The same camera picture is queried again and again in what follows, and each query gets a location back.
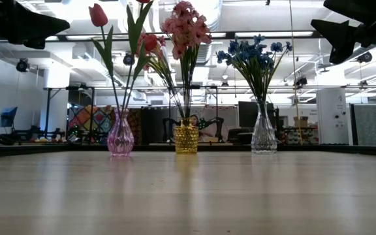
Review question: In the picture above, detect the blue flower bunch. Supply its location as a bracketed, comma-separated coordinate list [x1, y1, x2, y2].
[216, 38, 267, 107]
[240, 34, 294, 107]

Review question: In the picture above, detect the clear glass vase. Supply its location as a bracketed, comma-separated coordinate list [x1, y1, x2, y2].
[251, 101, 278, 154]

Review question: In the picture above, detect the pink glass vase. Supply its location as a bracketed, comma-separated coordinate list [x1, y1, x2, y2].
[106, 108, 135, 157]

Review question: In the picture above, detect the yellow glass vase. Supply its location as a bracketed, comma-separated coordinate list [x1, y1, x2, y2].
[174, 117, 200, 155]

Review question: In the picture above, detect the black beam with light strips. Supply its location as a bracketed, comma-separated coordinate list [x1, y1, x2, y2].
[44, 29, 316, 42]

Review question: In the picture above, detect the white cabinet column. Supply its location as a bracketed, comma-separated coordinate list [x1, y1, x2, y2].
[316, 87, 354, 146]

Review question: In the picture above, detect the blue tilted monitor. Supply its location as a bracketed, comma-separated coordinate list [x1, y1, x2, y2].
[0, 106, 18, 129]

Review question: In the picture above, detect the colourful patterned panel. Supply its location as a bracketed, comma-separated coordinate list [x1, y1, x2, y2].
[67, 104, 116, 144]

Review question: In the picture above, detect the cardboard box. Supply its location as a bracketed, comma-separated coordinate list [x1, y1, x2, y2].
[293, 116, 309, 129]

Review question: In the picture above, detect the black monitor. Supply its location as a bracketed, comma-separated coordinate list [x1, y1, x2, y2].
[238, 101, 276, 129]

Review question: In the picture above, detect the person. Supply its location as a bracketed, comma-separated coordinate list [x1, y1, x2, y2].
[189, 114, 210, 144]

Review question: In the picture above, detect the thin hanging cord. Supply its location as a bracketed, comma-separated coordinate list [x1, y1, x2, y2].
[288, 0, 300, 144]

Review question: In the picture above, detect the black background workstation frame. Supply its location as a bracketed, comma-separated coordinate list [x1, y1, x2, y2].
[42, 84, 96, 145]
[166, 84, 220, 144]

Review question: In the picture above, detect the black table frame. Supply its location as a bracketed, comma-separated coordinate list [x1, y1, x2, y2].
[0, 143, 376, 159]

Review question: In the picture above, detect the silver ventilation duct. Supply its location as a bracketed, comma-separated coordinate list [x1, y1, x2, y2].
[207, 0, 223, 66]

